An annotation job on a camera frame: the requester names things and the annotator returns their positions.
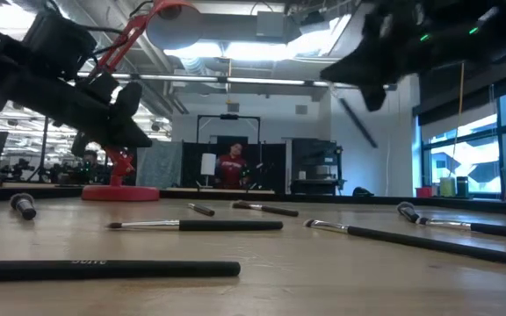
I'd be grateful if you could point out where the fluffy-headed black makeup brush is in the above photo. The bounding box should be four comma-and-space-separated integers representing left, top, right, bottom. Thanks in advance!
395, 201, 506, 241

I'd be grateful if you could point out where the green cup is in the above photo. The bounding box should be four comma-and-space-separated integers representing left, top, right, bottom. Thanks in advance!
439, 176, 456, 198

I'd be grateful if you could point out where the long ceiling light bar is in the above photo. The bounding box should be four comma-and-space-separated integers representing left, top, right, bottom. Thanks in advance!
76, 72, 397, 92

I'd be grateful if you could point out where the black partition curtain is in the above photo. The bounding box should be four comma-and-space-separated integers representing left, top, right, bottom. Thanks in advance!
181, 140, 287, 190

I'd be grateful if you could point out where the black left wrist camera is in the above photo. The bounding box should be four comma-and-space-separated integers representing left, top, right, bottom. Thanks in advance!
22, 11, 98, 80

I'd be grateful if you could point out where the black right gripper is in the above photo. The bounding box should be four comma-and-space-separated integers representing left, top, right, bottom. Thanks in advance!
321, 0, 500, 112

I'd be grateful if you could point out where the red desk lamp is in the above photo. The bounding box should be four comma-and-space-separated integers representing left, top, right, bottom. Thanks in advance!
80, 0, 204, 202

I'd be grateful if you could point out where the white cylindrical shade lamp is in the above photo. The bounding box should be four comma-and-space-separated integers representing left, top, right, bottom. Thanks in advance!
199, 152, 217, 188

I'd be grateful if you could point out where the yellow hanging cord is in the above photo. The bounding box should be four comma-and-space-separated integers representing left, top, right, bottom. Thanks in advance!
448, 61, 466, 176

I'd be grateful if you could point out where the black equipment cart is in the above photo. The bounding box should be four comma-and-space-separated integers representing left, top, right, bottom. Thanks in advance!
291, 138, 346, 196

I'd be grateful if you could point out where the person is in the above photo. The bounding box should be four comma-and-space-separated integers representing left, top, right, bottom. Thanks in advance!
216, 142, 249, 190
81, 149, 101, 183

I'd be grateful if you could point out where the short thick black makeup brush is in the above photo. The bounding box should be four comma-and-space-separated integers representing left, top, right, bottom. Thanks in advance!
9, 192, 38, 221

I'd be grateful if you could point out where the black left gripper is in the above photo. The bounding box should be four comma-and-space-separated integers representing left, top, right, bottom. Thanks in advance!
0, 61, 154, 149

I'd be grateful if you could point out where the short thin black makeup brush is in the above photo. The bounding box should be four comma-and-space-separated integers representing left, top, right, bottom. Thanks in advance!
186, 202, 216, 218

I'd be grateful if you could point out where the black gantry frame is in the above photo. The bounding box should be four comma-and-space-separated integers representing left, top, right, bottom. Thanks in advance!
196, 113, 262, 190

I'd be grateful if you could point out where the grey fabric partition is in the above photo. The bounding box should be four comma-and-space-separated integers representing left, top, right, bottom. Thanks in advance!
136, 140, 184, 190

